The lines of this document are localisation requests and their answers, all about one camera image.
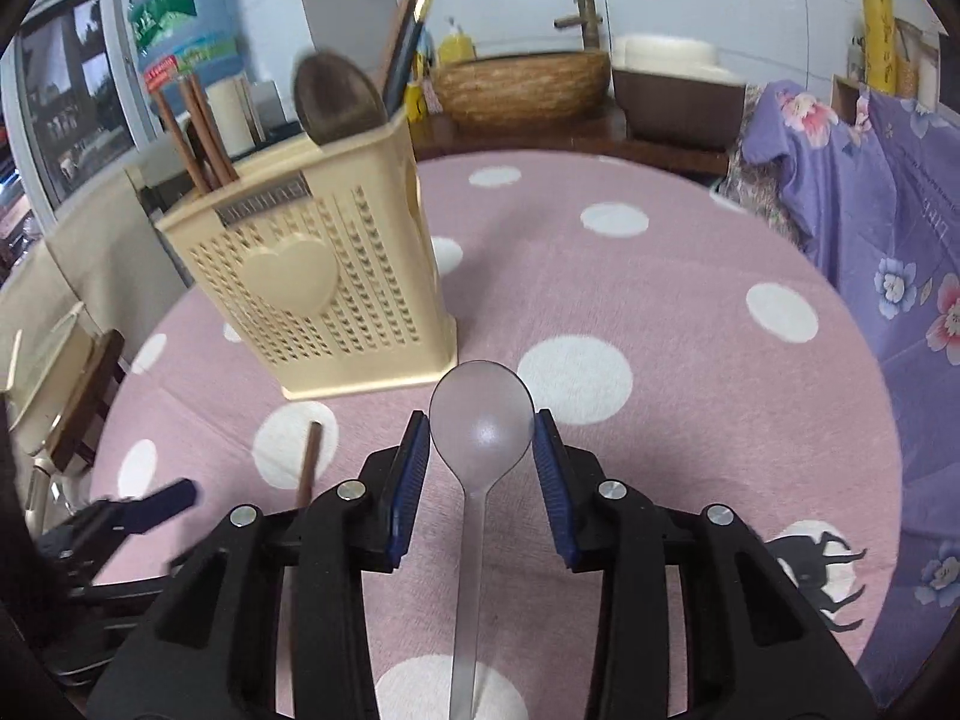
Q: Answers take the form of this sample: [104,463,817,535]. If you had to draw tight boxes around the translucent plastic spoon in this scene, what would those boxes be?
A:
[430,359,534,718]

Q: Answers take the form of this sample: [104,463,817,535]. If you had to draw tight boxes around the large stainless steel spoon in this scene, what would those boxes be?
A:
[293,49,387,146]

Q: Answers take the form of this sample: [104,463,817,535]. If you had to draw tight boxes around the dark chopstick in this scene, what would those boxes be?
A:
[376,0,415,98]
[296,421,324,509]
[382,0,433,117]

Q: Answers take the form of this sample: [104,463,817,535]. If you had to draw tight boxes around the wooden handled metal spoon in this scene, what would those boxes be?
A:
[184,119,221,190]

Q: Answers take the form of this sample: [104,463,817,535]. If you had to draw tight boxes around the cream cooking pot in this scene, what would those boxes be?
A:
[8,302,96,457]

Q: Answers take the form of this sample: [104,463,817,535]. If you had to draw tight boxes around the dark wooden stool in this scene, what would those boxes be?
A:
[46,328,127,473]

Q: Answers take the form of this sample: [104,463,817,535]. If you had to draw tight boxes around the pink polka dot tablecloth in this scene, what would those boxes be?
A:
[89,148,907,720]

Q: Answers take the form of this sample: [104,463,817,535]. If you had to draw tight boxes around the cream plastic utensil holder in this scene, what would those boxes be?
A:
[156,115,457,400]

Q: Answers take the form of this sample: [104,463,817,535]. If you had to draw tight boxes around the water dispenser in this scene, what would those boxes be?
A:
[130,73,301,220]

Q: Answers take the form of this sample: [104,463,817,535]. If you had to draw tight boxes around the purple floral cloth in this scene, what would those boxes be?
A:
[731,82,958,706]

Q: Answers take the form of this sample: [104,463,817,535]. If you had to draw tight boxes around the brown white rice cooker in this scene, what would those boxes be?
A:
[610,32,747,151]

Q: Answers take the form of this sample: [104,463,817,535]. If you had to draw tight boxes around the blue water jug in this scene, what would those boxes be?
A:
[127,0,244,93]

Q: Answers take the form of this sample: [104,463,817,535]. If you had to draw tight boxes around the yellow roll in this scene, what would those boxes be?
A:
[862,0,896,94]

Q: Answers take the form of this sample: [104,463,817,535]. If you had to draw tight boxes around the bronze faucet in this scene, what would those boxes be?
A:
[553,0,604,50]

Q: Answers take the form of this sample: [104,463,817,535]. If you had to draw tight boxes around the yellow soap bottle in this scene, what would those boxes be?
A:
[436,18,477,67]

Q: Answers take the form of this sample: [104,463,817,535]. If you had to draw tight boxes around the window with white frame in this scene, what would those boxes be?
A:
[2,0,158,232]

